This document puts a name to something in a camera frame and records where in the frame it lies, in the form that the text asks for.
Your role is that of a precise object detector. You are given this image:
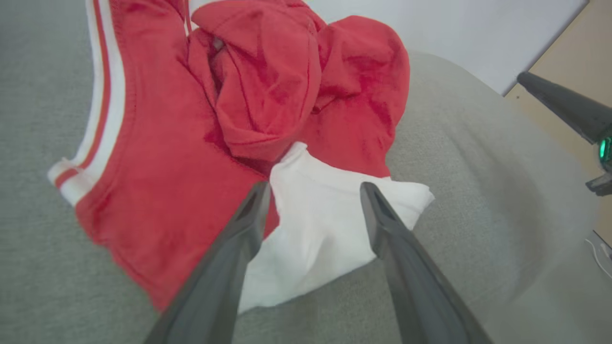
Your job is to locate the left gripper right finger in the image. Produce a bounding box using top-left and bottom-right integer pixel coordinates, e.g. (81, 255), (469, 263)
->
(360, 182), (493, 344)

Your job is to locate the beige wooden panel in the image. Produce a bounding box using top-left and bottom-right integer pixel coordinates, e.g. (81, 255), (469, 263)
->
(504, 0), (612, 184)

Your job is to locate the red Bulls print shirt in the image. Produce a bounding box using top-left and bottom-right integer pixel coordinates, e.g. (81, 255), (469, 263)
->
(47, 0), (436, 313)

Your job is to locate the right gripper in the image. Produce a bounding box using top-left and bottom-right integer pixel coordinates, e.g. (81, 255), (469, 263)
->
(516, 72), (612, 197)

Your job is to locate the thin white cable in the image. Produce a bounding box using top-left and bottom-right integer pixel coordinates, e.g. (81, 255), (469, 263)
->
(586, 236), (612, 280)

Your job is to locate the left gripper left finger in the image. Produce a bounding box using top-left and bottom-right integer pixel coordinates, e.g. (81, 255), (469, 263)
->
(143, 181), (272, 344)

